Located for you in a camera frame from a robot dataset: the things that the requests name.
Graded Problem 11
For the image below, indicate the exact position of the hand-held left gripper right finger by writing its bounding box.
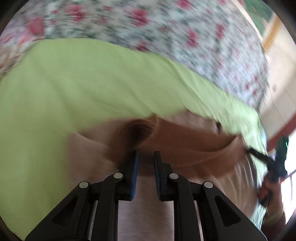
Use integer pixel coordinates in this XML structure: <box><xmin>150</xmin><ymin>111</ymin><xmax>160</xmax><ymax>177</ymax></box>
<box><xmin>154</xmin><ymin>151</ymin><xmax>267</xmax><ymax>241</ymax></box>

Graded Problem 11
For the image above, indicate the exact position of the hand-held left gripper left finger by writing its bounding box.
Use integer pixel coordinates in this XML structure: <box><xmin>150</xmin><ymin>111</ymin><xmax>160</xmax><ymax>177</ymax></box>
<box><xmin>25</xmin><ymin>150</ymin><xmax>139</xmax><ymax>241</ymax></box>

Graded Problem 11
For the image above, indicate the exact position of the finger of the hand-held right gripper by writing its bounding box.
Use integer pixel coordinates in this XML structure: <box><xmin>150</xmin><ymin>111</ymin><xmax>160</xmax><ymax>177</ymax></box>
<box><xmin>246</xmin><ymin>148</ymin><xmax>275</xmax><ymax>165</ymax></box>

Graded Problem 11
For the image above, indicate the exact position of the brown knitted garment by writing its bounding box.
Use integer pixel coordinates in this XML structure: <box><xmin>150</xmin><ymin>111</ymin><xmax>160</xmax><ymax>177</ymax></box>
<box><xmin>67</xmin><ymin>109</ymin><xmax>262</xmax><ymax>241</ymax></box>

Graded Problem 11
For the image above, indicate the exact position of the person's right forearm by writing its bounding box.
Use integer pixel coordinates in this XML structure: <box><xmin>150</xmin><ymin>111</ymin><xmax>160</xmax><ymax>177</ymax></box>
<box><xmin>261</xmin><ymin>203</ymin><xmax>287</xmax><ymax>235</ymax></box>

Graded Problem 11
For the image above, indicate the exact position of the person's right hand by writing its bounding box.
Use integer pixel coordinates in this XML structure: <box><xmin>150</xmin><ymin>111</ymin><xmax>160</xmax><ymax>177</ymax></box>
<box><xmin>258</xmin><ymin>173</ymin><xmax>282</xmax><ymax>207</ymax></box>

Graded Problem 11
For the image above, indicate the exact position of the light green sheet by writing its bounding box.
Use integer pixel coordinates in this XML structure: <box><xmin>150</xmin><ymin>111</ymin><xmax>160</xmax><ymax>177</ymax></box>
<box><xmin>0</xmin><ymin>38</ymin><xmax>269</xmax><ymax>240</ymax></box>

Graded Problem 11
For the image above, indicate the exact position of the floral bed sheet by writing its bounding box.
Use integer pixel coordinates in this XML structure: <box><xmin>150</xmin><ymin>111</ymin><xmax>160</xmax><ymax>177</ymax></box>
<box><xmin>0</xmin><ymin>0</ymin><xmax>270</xmax><ymax>109</ymax></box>

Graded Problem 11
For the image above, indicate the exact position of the green floor mat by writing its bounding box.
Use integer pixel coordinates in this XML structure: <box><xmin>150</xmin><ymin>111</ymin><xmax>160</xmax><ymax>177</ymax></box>
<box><xmin>242</xmin><ymin>0</ymin><xmax>275</xmax><ymax>24</ymax></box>

